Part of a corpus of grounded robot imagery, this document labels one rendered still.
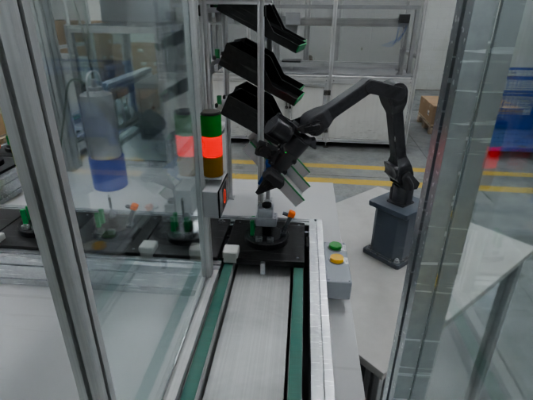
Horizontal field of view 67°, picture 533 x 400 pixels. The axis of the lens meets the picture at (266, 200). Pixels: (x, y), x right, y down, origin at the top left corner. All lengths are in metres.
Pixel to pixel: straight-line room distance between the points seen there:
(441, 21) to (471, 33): 9.69
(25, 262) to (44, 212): 0.96
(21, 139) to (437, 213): 0.35
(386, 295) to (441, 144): 1.02
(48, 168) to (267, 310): 0.79
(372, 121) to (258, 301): 4.39
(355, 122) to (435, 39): 4.96
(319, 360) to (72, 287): 0.59
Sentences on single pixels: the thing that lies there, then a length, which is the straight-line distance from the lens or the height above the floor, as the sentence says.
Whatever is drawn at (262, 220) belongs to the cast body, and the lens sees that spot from 1.23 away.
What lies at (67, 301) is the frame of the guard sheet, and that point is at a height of 1.34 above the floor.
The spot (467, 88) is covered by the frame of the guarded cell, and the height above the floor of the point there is 1.59.
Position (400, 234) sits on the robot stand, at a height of 0.98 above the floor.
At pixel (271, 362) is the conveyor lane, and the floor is 0.92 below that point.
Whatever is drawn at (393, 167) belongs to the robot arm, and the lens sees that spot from 1.30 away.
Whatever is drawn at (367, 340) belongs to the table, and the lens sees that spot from 1.13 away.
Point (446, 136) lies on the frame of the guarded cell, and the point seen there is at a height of 1.56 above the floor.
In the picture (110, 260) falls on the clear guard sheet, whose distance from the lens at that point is 0.57.
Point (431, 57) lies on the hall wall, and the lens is 9.99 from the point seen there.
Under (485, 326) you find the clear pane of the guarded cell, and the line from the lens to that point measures 0.26.
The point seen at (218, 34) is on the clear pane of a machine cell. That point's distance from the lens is 5.26.
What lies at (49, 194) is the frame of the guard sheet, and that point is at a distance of 0.43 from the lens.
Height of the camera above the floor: 1.63
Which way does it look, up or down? 25 degrees down
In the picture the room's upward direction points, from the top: straight up
